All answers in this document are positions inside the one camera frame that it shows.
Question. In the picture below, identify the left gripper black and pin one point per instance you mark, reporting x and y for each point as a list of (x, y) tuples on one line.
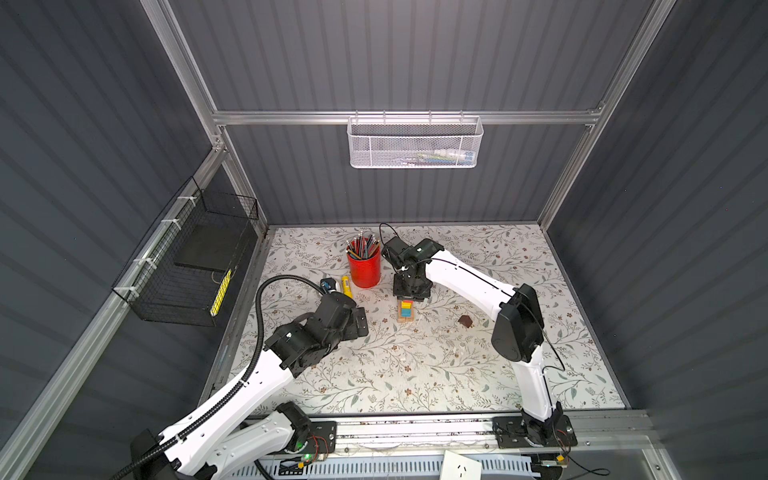
[(353, 331)]

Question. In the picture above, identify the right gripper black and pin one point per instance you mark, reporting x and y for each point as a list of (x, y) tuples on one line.
[(421, 293)]

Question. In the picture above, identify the small brown block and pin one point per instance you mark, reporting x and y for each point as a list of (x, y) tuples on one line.
[(466, 321)]

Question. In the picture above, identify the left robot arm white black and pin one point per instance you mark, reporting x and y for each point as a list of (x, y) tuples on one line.
[(209, 442)]

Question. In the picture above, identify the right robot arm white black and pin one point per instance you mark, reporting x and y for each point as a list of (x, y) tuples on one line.
[(518, 334)]

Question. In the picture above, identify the red pencil cup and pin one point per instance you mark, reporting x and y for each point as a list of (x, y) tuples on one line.
[(365, 273)]

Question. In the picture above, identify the coloured pencils bunch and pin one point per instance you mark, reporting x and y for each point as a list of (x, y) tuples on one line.
[(364, 246)]

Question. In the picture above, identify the yellow highlighter on table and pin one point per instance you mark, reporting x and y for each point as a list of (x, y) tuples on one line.
[(346, 286)]

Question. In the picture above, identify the yellow marker in black basket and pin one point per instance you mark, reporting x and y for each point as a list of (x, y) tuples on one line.
[(219, 298)]

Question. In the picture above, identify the markers in white basket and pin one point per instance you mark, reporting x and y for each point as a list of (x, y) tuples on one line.
[(442, 157)]

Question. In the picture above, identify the black pad in basket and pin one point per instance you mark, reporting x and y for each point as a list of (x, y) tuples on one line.
[(209, 248)]

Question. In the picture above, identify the white power socket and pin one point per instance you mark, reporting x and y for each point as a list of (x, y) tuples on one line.
[(459, 467)]

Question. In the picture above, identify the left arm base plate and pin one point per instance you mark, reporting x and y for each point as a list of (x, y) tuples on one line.
[(317, 437)]

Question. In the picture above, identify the black wire wall basket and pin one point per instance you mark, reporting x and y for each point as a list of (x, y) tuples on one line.
[(157, 290)]

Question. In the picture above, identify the white wire mesh basket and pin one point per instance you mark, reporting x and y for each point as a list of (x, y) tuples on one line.
[(381, 142)]

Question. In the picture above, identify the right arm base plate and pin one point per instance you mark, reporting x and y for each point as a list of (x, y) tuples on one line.
[(520, 431)]

